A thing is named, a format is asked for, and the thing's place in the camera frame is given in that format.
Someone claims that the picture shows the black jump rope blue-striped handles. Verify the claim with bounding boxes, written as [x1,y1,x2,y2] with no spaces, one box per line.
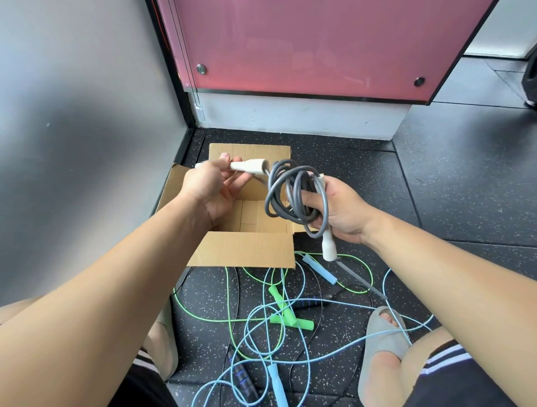
[174,268,374,407]

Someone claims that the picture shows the black wall edge trim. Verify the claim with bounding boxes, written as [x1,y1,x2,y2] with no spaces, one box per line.
[144,0,197,168]

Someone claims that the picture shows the person's left forearm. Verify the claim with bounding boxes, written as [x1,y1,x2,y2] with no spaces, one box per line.
[0,197,213,407]

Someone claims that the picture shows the brown cardboard box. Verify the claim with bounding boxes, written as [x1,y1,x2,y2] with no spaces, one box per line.
[156,143,319,269]

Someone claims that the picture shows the grey right slipper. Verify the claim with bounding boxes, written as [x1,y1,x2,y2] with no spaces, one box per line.
[357,306,412,407]

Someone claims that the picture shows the light blue jump rope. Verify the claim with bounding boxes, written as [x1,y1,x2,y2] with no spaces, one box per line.
[191,253,435,407]

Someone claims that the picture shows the grey jump rope white handles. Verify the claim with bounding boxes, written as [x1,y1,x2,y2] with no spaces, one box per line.
[194,157,388,301]

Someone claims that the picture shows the green jump rope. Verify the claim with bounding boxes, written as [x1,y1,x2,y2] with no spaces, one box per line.
[172,251,374,361]

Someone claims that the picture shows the black gym equipment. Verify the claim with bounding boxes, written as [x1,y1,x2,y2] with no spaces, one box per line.
[521,48,537,111]

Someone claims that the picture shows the grey left slipper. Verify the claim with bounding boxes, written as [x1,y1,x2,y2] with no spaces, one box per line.
[155,300,175,336]

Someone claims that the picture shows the black white-striped shorts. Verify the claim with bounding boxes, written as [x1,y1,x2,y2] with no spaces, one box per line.
[107,339,517,407]

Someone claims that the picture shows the pink glass panel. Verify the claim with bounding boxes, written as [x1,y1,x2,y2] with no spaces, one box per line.
[156,0,500,106]

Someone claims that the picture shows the thin blind pull cord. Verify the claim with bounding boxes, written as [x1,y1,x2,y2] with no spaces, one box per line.
[167,0,206,124]

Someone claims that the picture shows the person's left hand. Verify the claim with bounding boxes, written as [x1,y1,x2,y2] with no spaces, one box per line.
[178,152,255,229]

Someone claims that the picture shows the grey slipper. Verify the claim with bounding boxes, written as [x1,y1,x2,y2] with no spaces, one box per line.
[155,300,175,336]
[357,306,412,407]

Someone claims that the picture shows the person's right forearm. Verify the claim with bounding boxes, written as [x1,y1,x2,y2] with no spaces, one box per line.
[360,207,537,407]

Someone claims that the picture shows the person's right hand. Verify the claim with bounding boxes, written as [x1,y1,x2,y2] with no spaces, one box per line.
[300,175,378,246]

